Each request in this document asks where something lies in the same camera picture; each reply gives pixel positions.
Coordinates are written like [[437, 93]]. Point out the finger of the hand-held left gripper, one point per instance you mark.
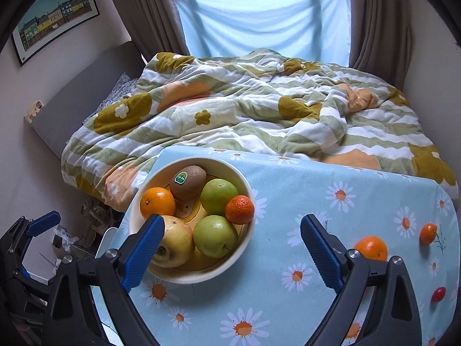
[[320, 252], [144, 252], [43, 221], [24, 273]]

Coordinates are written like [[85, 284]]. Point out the yellow-brown pear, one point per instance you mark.
[[176, 245]]

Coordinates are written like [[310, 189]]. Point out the large orange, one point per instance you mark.
[[371, 247], [157, 202]]

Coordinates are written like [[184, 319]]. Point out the green apple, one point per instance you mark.
[[218, 196], [215, 236]]

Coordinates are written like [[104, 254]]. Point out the brown kiwi with green sticker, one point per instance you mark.
[[191, 182]]

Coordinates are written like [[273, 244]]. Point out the small tangerine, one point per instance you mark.
[[240, 209]]

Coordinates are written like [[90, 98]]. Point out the cream bowl with duck print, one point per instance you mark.
[[248, 194]]

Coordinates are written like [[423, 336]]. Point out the crumpled white plastic wrapper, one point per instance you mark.
[[66, 238]]

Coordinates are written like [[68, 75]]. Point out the blue daisy print tablecloth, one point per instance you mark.
[[281, 194]]

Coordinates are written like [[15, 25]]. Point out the small red tomato upper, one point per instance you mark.
[[428, 233]]

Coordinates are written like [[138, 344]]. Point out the red cherry tomato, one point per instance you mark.
[[438, 294]]

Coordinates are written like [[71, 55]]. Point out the grey bed headboard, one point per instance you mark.
[[83, 90]]

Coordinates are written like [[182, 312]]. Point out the grey patterned pillow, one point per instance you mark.
[[119, 88]]

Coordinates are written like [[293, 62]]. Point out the green striped flower blanket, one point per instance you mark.
[[234, 108]]

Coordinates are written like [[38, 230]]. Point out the brown curtain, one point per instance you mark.
[[158, 10], [381, 25]]

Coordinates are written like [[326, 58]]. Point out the light blue window cloth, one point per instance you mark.
[[263, 21]]

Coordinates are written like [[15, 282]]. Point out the wall socket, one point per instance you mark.
[[34, 110]]

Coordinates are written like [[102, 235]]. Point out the framed wall picture of houses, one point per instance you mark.
[[54, 18]]

